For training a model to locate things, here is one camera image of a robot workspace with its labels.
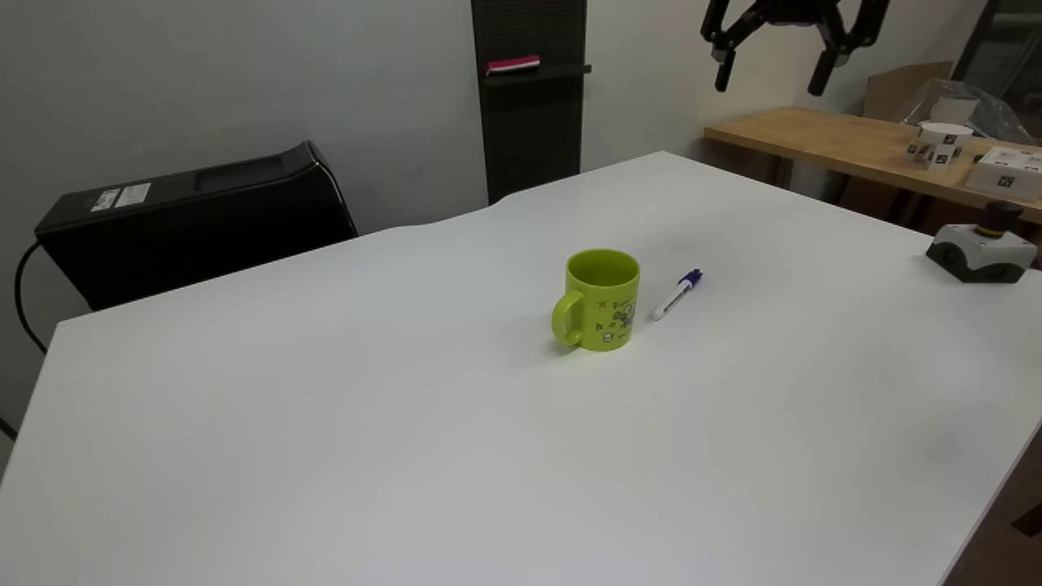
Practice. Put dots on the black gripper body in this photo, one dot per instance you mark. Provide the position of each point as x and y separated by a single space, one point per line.
799 6

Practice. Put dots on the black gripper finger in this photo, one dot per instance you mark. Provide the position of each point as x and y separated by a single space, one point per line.
834 51
725 43

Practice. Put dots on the white pen with blue cap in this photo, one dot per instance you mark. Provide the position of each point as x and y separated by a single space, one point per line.
674 293

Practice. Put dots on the green cup with print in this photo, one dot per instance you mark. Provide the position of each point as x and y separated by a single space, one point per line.
604 308

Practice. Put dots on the brown cardboard box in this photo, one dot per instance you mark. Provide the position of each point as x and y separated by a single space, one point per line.
901 96

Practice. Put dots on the wooden side table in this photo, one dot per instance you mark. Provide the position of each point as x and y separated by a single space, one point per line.
824 134

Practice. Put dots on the clear plastic bag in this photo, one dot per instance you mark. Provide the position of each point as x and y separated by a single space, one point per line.
956 102

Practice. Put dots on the small white marker cube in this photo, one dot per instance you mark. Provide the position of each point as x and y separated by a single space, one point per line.
940 145

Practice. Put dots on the tall black shelf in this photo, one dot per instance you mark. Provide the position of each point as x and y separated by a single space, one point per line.
531 131

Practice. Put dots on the pink flat item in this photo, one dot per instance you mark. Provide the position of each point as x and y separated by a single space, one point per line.
512 65

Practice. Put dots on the white box with markers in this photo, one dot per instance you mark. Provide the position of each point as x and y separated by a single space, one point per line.
1010 173

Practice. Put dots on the black and white device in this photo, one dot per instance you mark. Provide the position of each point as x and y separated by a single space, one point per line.
981 256

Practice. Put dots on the black computer tower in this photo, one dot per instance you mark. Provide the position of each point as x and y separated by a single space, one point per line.
196 233

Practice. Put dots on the dark metal frame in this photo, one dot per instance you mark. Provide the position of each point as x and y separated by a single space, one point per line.
1014 51

